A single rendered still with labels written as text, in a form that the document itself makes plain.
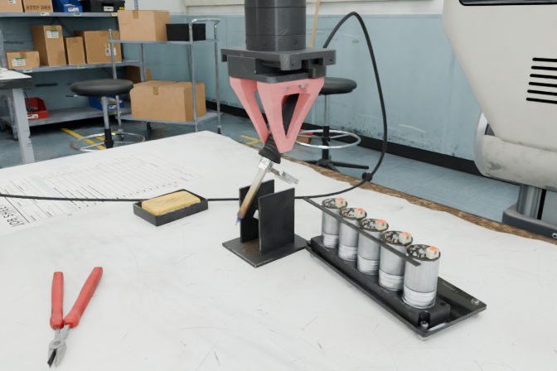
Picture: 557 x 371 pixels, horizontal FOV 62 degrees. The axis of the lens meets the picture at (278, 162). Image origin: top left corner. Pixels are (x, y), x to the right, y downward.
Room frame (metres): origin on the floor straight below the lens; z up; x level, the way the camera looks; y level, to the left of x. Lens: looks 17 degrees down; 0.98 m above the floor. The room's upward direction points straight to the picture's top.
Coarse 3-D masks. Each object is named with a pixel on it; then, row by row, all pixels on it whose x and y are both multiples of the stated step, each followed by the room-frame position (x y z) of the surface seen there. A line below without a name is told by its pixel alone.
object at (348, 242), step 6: (354, 222) 0.38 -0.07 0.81; (342, 228) 0.38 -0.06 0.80; (348, 228) 0.38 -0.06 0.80; (342, 234) 0.38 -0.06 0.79; (348, 234) 0.38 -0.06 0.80; (354, 234) 0.38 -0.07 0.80; (342, 240) 0.38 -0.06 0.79; (348, 240) 0.38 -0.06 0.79; (354, 240) 0.38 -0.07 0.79; (342, 246) 0.38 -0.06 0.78; (348, 246) 0.38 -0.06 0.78; (354, 246) 0.38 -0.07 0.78; (342, 252) 0.38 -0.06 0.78; (348, 252) 0.38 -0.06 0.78; (354, 252) 0.38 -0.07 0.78; (348, 258) 0.38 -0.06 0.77; (354, 258) 0.38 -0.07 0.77
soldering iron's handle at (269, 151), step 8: (288, 96) 0.47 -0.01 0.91; (296, 96) 0.46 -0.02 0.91; (288, 104) 0.46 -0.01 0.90; (288, 112) 0.46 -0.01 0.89; (288, 120) 0.45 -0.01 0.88; (272, 136) 0.45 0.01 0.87; (264, 144) 0.45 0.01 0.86; (272, 144) 0.44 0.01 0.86; (264, 152) 0.44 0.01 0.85; (272, 152) 0.44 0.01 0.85; (272, 160) 0.44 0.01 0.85; (280, 160) 0.44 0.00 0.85
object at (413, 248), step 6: (414, 246) 0.32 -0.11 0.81; (420, 246) 0.32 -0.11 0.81; (426, 246) 0.32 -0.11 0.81; (408, 252) 0.32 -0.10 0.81; (414, 252) 0.32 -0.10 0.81; (414, 258) 0.31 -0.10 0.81; (420, 258) 0.31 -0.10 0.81; (426, 258) 0.31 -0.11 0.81; (432, 258) 0.31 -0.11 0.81; (438, 258) 0.31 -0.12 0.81
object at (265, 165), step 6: (264, 162) 0.44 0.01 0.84; (270, 162) 0.44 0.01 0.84; (264, 168) 0.44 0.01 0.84; (270, 168) 0.44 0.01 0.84; (258, 174) 0.44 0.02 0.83; (264, 174) 0.44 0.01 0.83; (258, 180) 0.43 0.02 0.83; (252, 186) 0.43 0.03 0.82; (258, 186) 0.43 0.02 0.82; (252, 192) 0.43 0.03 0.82; (246, 198) 0.43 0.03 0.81; (252, 198) 0.43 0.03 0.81; (246, 204) 0.43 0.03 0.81; (240, 210) 0.42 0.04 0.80; (246, 210) 0.42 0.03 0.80; (240, 216) 0.42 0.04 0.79
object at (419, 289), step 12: (420, 252) 0.31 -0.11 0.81; (408, 264) 0.31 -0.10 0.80; (432, 264) 0.30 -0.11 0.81; (408, 276) 0.31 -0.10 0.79; (420, 276) 0.31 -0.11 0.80; (432, 276) 0.31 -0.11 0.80; (408, 288) 0.31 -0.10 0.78; (420, 288) 0.30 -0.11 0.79; (432, 288) 0.31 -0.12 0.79; (408, 300) 0.31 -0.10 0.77; (420, 300) 0.30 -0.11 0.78; (432, 300) 0.31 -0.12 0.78
